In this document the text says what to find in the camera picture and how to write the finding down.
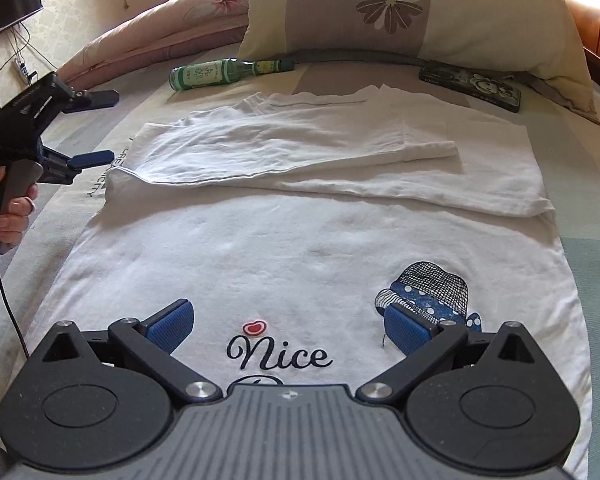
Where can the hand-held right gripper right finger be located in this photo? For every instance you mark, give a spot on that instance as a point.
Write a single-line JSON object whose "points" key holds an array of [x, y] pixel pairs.
{"points": [[405, 331]]}

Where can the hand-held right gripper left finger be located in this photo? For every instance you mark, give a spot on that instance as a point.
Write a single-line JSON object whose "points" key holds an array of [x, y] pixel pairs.
{"points": [[172, 327]]}

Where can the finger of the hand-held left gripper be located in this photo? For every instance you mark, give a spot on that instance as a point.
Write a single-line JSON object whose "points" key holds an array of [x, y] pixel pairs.
{"points": [[100, 98], [92, 160]]}

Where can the white printed t-shirt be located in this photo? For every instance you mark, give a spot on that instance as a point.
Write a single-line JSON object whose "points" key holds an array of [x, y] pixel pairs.
{"points": [[280, 240]]}

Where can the person's left hand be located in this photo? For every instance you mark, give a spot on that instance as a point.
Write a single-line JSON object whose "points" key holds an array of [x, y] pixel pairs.
{"points": [[15, 220]]}

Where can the green glass bottle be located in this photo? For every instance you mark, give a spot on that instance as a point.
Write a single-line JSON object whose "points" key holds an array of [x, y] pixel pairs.
{"points": [[205, 74]]}

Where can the folded pink floral quilt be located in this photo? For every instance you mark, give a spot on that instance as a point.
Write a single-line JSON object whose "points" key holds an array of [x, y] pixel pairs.
{"points": [[180, 25]]}

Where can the striped bed sheet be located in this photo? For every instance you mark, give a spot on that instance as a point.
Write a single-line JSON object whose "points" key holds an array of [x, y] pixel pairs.
{"points": [[595, 270]]}

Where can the dark book under pillow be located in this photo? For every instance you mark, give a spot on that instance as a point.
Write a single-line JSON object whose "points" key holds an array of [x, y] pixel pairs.
{"points": [[475, 87]]}

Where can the floral cream pillow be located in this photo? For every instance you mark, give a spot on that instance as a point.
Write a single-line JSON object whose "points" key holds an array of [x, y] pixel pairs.
{"points": [[480, 25]]}

